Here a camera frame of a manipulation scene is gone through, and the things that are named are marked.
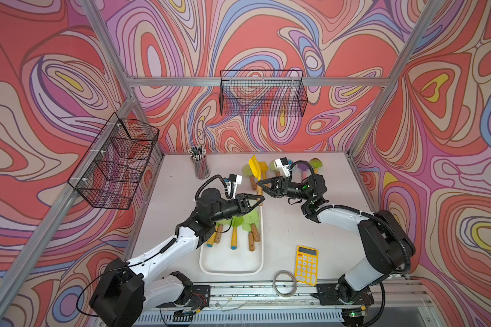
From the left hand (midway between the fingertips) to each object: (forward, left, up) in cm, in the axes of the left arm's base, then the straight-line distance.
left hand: (265, 203), depth 68 cm
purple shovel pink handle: (+43, -28, -30) cm, 59 cm away
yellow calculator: (-13, -18, -26) cm, 34 cm away
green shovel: (+41, -33, -25) cm, 58 cm away
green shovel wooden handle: (+14, -4, +3) cm, 14 cm away
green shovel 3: (+5, +5, -26) cm, 27 cm away
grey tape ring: (-19, -4, -26) cm, 33 cm away
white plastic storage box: (-10, +17, -27) cm, 34 cm away
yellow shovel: (+15, +3, +1) cm, 15 cm away
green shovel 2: (-4, +21, -24) cm, 33 cm away
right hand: (+5, +2, 0) cm, 6 cm away
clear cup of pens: (+32, +30, -9) cm, 45 cm away
